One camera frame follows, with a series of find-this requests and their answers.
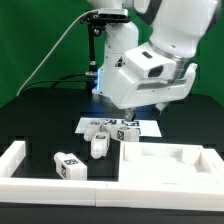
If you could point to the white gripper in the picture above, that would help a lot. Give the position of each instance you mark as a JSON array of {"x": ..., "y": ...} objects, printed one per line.
[{"x": 128, "y": 90}]

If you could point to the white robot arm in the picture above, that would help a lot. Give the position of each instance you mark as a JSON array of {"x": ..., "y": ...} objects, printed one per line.
[{"x": 173, "y": 28}]

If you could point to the white paper marker sheet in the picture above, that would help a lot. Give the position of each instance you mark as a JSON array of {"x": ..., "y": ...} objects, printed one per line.
[{"x": 147, "y": 128}]

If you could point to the white U-shaped fence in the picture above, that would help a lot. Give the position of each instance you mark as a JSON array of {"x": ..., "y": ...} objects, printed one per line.
[{"x": 188, "y": 196}]

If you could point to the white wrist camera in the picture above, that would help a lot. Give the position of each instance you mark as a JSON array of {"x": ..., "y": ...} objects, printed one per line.
[{"x": 147, "y": 63}]

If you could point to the black camera on stand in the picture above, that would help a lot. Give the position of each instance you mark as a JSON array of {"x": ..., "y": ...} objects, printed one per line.
[{"x": 97, "y": 20}]

